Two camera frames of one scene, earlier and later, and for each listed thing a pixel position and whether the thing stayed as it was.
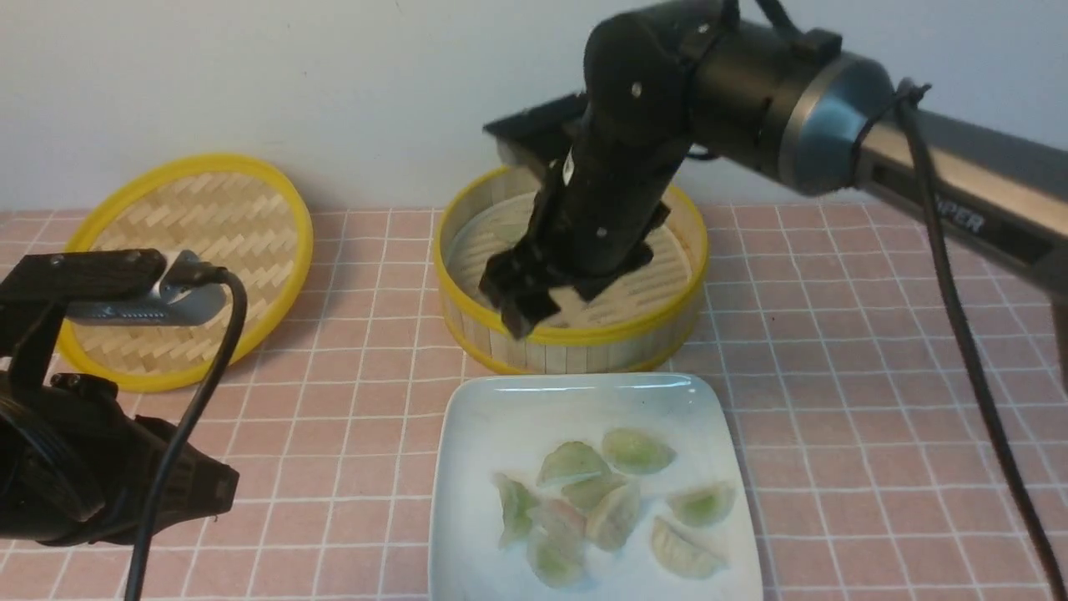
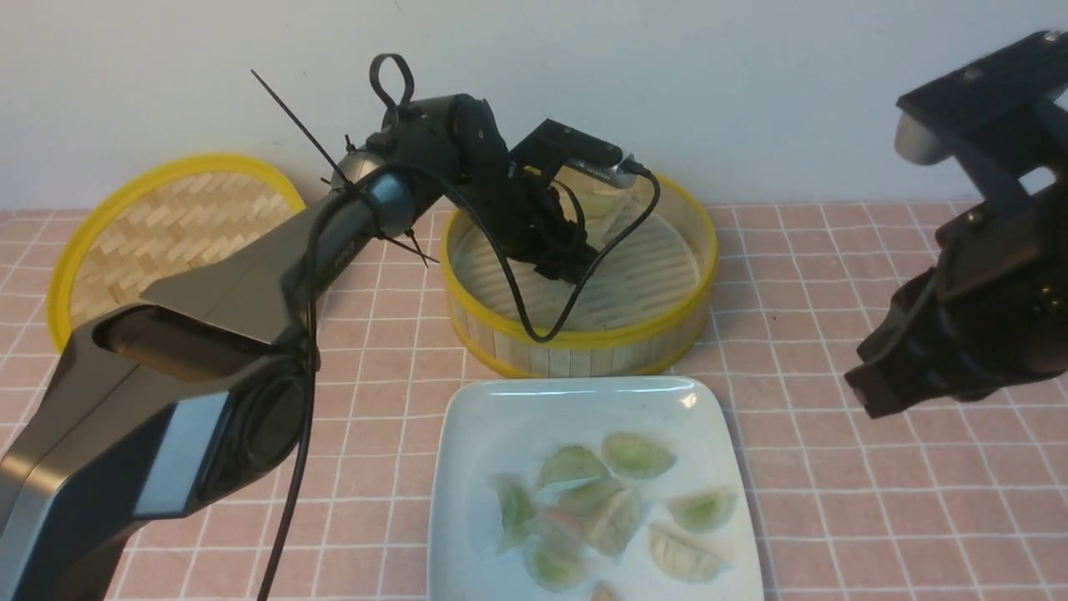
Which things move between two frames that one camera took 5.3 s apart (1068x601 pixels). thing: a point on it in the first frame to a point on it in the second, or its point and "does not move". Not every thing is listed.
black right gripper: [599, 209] to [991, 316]
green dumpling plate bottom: [558, 561] does not move
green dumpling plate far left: [517, 502] does not move
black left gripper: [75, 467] to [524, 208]
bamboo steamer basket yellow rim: [635, 314] does not move
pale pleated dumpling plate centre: [612, 516] does not move
